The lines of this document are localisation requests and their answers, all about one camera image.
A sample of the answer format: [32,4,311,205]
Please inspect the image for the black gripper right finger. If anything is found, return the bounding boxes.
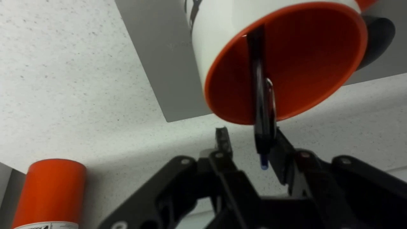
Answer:
[269,130,407,229]

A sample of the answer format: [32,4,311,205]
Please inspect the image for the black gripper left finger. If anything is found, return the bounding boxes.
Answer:
[98,128,260,229]

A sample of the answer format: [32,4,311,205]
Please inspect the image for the black pen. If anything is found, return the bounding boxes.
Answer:
[247,26,276,170]

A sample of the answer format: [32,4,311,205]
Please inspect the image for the white and orange mug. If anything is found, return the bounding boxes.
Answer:
[180,0,378,125]

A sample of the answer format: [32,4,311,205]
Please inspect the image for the orange cylindrical can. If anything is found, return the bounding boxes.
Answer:
[12,159,87,229]

